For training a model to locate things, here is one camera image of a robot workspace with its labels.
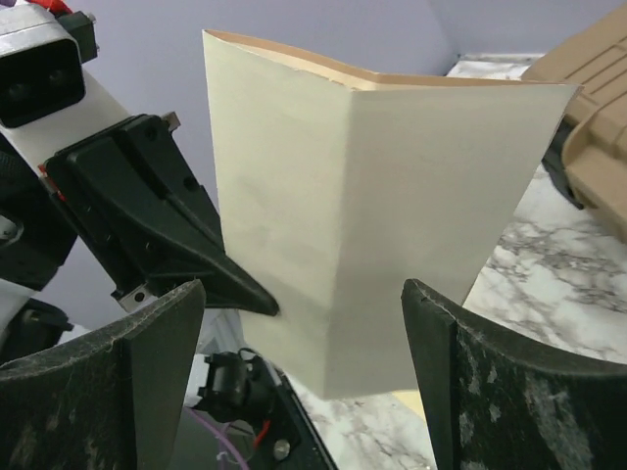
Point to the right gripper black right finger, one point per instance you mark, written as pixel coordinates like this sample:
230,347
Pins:
496,399

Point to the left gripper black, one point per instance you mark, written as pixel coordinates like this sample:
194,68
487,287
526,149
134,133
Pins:
138,207

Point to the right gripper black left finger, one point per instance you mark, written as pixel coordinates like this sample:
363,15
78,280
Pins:
109,399

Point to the brown parchment letter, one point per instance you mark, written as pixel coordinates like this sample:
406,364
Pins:
337,184

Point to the cream paper envelope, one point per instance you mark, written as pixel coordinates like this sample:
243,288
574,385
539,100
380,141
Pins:
412,400

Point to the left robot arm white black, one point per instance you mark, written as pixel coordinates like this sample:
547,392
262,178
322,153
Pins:
36,238

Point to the tan plastic toolbox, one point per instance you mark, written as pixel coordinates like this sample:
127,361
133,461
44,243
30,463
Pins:
586,160

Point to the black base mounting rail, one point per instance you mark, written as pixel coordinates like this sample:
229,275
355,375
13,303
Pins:
252,410

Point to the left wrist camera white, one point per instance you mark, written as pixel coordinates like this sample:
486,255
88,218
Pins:
44,45

